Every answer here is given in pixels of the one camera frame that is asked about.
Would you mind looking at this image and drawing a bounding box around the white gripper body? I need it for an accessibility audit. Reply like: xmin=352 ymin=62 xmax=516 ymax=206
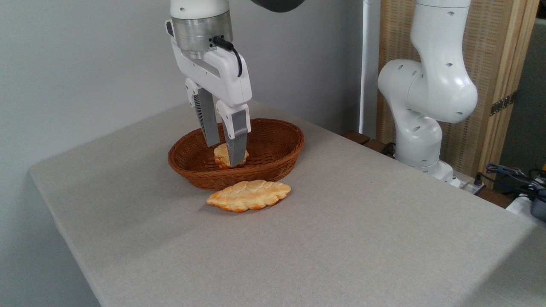
xmin=171 ymin=38 xmax=253 ymax=108

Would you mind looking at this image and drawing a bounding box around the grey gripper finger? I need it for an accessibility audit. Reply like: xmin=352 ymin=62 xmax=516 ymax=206
xmin=184 ymin=78 xmax=221 ymax=148
xmin=215 ymin=100 xmax=252 ymax=168

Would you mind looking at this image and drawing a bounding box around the small round bread roll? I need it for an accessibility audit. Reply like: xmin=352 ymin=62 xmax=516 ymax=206
xmin=213 ymin=143 xmax=250 ymax=170

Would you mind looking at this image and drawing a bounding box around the long braided bread loaf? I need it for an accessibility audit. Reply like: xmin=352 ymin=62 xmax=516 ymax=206
xmin=206 ymin=179 xmax=292 ymax=213

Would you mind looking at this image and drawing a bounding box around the brown wicker basket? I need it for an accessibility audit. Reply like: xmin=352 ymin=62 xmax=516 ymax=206
xmin=167 ymin=118 xmax=305 ymax=191

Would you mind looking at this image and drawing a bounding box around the white vertical pole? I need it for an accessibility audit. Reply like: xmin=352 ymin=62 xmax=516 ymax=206
xmin=359 ymin=0 xmax=382 ymax=139

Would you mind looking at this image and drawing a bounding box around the black metal screen hinge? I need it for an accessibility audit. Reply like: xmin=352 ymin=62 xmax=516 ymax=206
xmin=490 ymin=91 xmax=517 ymax=116

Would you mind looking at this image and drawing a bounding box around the wooden woven folding screen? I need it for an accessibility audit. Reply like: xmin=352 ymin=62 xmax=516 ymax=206
xmin=376 ymin=0 xmax=540 ymax=189

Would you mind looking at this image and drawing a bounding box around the white flat object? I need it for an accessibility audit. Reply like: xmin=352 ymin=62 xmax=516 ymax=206
xmin=505 ymin=194 xmax=534 ymax=215

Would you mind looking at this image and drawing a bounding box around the dark grey box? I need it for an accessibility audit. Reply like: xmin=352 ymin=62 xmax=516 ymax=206
xmin=530 ymin=190 xmax=546 ymax=222

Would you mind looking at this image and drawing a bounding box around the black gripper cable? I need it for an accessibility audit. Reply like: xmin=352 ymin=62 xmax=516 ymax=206
xmin=212 ymin=36 xmax=244 ymax=78

